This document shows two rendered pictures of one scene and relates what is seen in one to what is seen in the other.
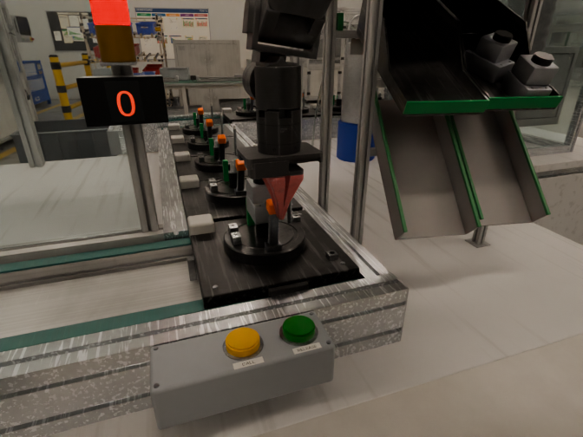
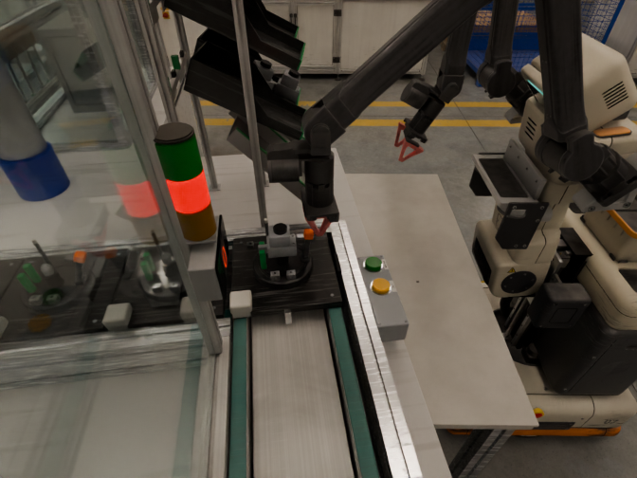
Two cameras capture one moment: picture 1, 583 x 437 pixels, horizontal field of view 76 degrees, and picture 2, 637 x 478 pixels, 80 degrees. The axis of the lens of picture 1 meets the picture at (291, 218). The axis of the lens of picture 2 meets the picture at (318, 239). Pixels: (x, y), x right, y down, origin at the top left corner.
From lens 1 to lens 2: 0.82 m
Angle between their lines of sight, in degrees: 66
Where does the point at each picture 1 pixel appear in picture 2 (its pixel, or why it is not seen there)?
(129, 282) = (273, 370)
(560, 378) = (373, 207)
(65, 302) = (290, 413)
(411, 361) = (356, 246)
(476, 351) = (354, 223)
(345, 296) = (347, 243)
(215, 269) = (310, 295)
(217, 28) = not seen: outside the picture
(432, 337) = not seen: hidden behind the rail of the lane
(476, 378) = (370, 229)
